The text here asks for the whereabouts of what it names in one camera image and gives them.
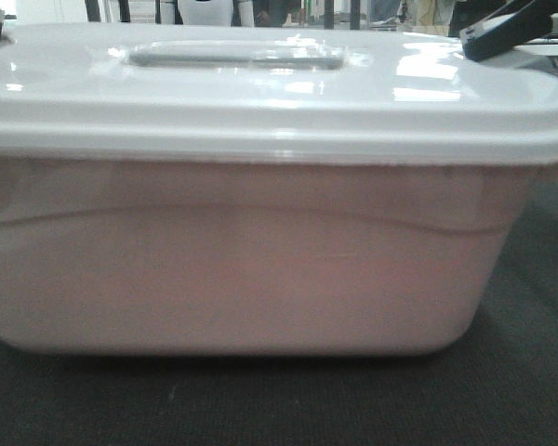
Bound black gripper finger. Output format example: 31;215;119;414
459;1;553;61

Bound white bin lid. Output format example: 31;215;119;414
0;22;558;165

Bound grey lid handle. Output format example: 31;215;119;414
126;42;345;70

